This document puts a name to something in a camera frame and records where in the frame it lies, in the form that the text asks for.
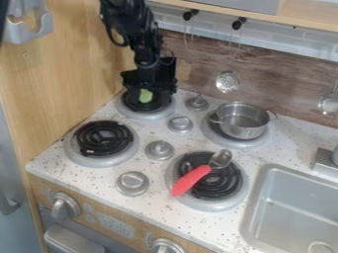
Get toy sink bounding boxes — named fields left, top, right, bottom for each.
left=238, top=163, right=338, bottom=253

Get grey wall holder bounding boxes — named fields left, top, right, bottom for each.
left=1, top=0, right=56, bottom=45

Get red handled silver tool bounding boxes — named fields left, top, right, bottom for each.
left=170, top=148, right=234, bottom=199

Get green toy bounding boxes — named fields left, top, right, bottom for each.
left=138, top=88, right=155, bottom=104

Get black wall hook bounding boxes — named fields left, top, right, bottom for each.
left=181, top=8, right=202, bottom=22
left=230, top=16, right=249, bottom=32

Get silver hanging strainer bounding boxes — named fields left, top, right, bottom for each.
left=213, top=70, right=243, bottom=94

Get silver hanging ladle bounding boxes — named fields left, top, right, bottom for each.
left=316, top=78, right=338, bottom=117

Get toy stove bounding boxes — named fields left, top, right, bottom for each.
left=61, top=88, right=275, bottom=213

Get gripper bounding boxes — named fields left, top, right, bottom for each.
left=120, top=56, right=180, bottom=104

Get silver pot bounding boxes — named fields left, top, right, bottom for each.
left=206, top=101, right=279, bottom=141

